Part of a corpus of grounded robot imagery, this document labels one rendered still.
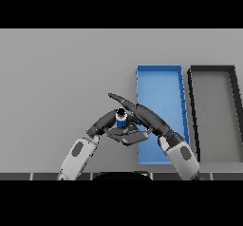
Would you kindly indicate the blue pipe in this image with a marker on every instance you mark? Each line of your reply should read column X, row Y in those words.
column 121, row 119

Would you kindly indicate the blue bin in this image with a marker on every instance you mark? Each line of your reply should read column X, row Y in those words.
column 160, row 109

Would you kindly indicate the dark grey bin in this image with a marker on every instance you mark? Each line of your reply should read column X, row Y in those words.
column 215, row 112

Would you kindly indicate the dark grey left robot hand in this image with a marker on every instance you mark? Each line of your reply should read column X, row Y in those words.
column 109, row 123

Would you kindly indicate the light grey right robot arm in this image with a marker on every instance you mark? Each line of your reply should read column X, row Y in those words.
column 183, row 159

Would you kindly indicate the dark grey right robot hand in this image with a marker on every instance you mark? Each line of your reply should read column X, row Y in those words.
column 148, row 117

